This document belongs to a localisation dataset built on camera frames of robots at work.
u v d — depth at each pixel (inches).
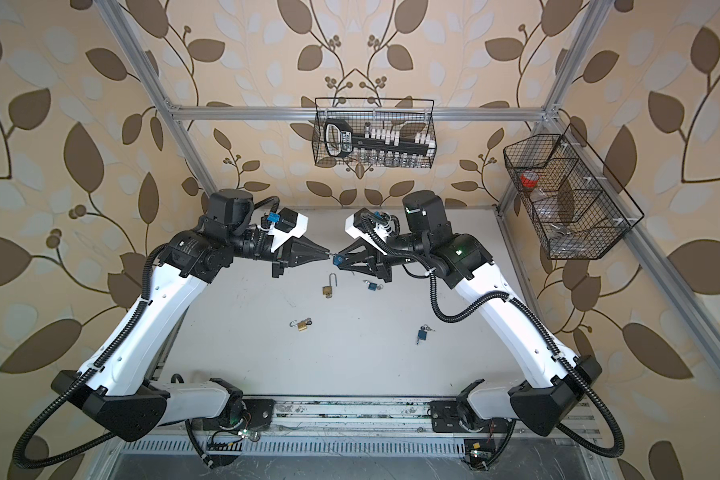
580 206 28.5
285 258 20.6
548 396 14.5
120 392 15.2
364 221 19.2
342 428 29.0
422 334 34.9
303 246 22.0
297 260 21.7
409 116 35.8
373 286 38.7
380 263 20.3
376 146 33.4
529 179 34.1
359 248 22.6
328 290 38.6
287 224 18.7
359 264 21.6
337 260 22.7
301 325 35.2
